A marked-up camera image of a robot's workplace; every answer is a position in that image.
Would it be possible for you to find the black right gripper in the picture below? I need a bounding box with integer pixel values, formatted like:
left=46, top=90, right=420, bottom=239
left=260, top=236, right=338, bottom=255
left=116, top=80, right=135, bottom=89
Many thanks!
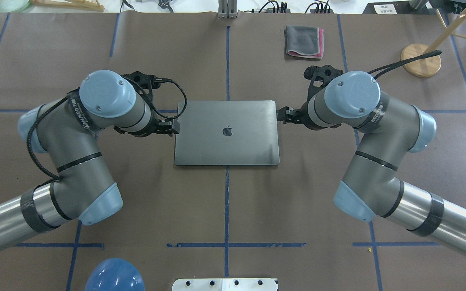
left=277, top=101, right=330, bottom=131

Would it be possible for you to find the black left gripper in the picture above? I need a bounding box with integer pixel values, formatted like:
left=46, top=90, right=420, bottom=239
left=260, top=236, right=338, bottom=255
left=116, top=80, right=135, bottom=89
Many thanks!
left=130, top=109, right=180, bottom=137

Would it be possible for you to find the grey laptop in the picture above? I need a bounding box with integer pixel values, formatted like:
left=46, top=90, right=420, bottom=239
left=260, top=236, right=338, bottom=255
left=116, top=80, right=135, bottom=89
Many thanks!
left=174, top=101, right=280, bottom=166

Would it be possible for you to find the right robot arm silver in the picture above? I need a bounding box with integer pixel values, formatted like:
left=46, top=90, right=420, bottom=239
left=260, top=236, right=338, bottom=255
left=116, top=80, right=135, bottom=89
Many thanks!
left=277, top=65, right=466, bottom=256

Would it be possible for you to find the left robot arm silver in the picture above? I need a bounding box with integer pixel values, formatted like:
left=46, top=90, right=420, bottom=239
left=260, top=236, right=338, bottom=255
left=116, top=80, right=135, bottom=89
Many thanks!
left=0, top=70, right=180, bottom=251

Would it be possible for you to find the grey pink folded cloth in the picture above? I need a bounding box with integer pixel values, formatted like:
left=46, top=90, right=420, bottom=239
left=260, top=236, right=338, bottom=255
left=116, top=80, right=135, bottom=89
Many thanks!
left=285, top=25, right=324, bottom=60

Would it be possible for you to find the wooden mug tree stand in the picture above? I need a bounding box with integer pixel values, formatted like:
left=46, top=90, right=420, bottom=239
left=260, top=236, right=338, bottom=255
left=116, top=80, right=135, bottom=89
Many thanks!
left=400, top=0, right=466, bottom=78

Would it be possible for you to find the wooden dish rack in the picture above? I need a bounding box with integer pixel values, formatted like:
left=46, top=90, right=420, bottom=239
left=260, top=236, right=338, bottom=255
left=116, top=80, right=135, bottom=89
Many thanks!
left=29, top=0, right=105, bottom=13

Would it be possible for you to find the blue desk lamp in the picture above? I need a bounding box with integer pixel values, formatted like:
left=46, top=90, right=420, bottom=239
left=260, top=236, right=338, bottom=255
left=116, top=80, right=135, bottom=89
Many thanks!
left=84, top=258, right=146, bottom=291

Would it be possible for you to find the green glass plate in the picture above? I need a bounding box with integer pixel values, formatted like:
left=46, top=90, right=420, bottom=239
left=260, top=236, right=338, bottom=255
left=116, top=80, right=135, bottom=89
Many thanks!
left=0, top=0, right=30, bottom=13

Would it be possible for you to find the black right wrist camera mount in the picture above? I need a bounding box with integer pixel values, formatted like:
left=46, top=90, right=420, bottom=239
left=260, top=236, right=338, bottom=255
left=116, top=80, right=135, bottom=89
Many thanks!
left=303, top=65, right=344, bottom=101

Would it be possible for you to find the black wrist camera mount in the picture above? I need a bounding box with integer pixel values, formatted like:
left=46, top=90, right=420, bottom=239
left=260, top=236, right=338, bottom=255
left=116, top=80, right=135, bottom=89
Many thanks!
left=303, top=65, right=344, bottom=101
left=121, top=71, right=167, bottom=102

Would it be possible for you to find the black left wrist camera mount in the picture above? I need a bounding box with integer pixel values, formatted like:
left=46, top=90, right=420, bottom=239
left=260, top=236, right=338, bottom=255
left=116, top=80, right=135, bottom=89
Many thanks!
left=121, top=71, right=167, bottom=102

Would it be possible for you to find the black right camera cable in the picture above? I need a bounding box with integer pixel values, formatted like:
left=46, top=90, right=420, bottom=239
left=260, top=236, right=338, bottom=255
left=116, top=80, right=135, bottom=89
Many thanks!
left=367, top=50, right=443, bottom=79

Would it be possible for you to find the aluminium frame post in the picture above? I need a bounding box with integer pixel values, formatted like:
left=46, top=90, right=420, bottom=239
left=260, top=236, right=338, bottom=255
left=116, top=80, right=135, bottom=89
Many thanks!
left=218, top=0, right=238, bottom=19

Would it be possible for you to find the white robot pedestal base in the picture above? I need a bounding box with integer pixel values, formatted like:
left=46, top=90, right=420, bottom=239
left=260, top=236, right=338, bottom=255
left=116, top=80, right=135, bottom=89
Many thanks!
left=172, top=278, right=279, bottom=291

